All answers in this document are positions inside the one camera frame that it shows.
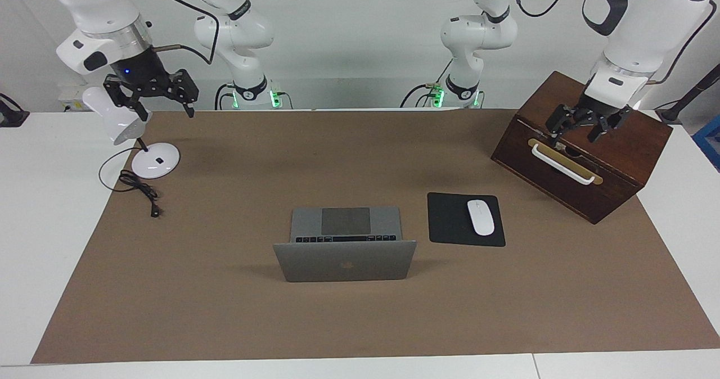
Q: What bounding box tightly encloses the black clamp base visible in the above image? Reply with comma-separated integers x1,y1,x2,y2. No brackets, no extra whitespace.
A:
0,93,30,128

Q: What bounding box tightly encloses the black right base cable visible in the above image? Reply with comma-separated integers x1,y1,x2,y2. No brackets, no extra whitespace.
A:
214,83,234,111

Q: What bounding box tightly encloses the white wall socket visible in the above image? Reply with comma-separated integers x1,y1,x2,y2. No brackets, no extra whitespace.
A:
59,85,91,112

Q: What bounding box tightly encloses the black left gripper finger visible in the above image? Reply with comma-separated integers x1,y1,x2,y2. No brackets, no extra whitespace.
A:
546,105,580,143
588,106,632,143

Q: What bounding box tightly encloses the black lamp power cable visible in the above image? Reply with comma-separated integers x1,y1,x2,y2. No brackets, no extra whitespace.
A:
98,146,164,218

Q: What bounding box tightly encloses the dark wooden box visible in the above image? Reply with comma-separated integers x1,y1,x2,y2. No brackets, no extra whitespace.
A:
490,71,673,225

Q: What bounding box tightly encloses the black base cable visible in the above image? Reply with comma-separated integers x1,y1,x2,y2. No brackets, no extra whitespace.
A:
214,83,234,111
400,58,453,109

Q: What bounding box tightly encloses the white desk lamp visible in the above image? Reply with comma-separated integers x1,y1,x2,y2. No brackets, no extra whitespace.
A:
82,85,181,179

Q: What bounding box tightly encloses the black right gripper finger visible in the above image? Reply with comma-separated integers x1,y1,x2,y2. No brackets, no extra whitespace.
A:
169,70,200,119
104,75,150,122

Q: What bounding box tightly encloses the grey laptop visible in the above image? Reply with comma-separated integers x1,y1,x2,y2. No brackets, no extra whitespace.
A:
273,206,418,283

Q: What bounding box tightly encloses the brown table mat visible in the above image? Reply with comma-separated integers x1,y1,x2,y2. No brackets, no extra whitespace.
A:
31,109,720,364

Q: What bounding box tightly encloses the brass handle plate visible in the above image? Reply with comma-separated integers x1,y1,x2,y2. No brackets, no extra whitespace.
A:
528,137,604,186

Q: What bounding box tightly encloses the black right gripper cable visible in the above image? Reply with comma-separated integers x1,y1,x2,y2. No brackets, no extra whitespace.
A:
135,0,220,66

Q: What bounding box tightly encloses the black mouse pad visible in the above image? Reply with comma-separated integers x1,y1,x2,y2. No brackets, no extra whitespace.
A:
427,192,506,247

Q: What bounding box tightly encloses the white computer mouse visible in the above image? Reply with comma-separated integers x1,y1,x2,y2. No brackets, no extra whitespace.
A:
467,199,496,237

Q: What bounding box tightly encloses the white box handle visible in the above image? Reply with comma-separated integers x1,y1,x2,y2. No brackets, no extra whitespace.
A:
532,143,597,186

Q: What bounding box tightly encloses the black stand leg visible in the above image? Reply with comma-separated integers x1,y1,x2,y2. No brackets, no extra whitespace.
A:
655,64,720,125

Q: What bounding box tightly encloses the blue crate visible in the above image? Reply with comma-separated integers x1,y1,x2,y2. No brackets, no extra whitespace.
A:
692,115,720,172

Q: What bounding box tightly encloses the black left base cable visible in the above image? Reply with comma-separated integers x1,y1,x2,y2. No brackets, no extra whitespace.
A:
400,58,453,109

